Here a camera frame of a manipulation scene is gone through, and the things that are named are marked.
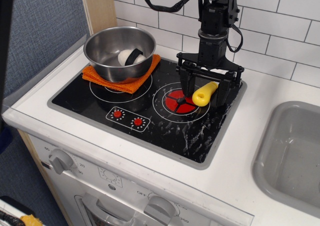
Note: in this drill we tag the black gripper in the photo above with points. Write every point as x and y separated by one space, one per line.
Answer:
209 63

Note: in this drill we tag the yellow handled toy knife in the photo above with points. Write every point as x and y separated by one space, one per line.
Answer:
202 96

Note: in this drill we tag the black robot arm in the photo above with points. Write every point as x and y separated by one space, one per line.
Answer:
216 18

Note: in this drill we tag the black toy stove top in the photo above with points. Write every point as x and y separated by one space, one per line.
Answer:
157 116

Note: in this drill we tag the orange cloth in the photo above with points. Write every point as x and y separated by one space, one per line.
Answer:
89 74

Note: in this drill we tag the white and black sushi toy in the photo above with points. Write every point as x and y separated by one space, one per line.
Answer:
130 57

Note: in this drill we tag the stainless steel bowl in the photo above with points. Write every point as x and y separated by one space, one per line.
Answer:
102 51

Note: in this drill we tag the grey sink basin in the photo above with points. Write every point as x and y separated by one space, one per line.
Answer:
287 163

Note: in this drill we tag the grey right oven knob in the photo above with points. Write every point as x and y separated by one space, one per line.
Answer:
160 209

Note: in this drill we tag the grey oven knob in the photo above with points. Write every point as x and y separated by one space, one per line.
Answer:
160 209
60 161

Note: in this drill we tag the wooden side panel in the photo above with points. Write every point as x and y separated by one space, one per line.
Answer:
100 14

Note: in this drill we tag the white toy oven front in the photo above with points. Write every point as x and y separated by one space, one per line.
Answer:
92 195

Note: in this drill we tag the grey left oven knob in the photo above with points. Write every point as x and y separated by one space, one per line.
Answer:
60 161

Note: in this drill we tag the yellow sponge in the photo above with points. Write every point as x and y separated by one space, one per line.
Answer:
30 220

